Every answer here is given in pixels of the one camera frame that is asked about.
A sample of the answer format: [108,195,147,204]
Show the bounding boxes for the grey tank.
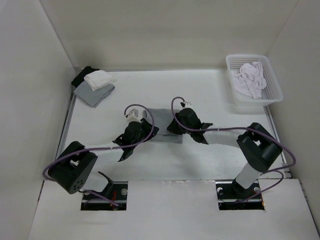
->
[149,108,183,144]
[73,81,115,108]

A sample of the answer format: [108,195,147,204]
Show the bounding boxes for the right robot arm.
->
[167,107,283,199]

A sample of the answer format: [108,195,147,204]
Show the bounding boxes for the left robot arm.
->
[43,118,159,200]

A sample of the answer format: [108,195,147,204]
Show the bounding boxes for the folded white tank top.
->
[84,70,117,91]

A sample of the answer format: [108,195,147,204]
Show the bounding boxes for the folded grey tank top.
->
[73,81,115,108]

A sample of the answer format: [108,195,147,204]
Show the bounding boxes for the white tank top in basket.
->
[232,61,267,99]

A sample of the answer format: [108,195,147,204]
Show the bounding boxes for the folded black tank top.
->
[71,66,99,88]

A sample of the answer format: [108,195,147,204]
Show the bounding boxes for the white plastic basket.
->
[225,54,284,107]

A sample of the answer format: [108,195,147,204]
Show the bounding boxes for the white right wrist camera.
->
[180,101,193,109]

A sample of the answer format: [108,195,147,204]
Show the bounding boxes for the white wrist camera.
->
[125,108,141,123]
[180,101,193,109]

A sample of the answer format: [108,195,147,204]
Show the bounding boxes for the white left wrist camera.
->
[125,108,141,123]

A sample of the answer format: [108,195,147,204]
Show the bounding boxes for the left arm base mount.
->
[80,171,129,211]

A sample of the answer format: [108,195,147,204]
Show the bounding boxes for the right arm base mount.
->
[215,180,265,211]

